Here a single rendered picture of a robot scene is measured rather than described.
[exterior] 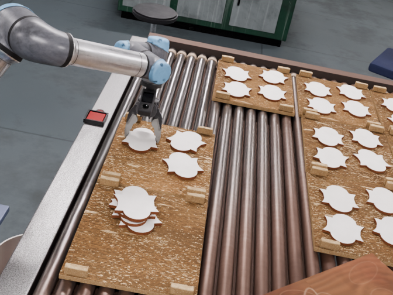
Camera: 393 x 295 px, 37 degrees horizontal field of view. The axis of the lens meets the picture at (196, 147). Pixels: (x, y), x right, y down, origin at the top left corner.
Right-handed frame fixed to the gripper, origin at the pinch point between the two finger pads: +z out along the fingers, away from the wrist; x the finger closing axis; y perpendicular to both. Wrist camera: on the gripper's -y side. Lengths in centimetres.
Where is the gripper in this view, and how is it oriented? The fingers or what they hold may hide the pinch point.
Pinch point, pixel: (141, 139)
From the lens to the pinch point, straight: 203.2
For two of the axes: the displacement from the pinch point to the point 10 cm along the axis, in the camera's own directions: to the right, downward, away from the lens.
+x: -9.8, -1.9, -0.2
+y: 0.4, -2.9, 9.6
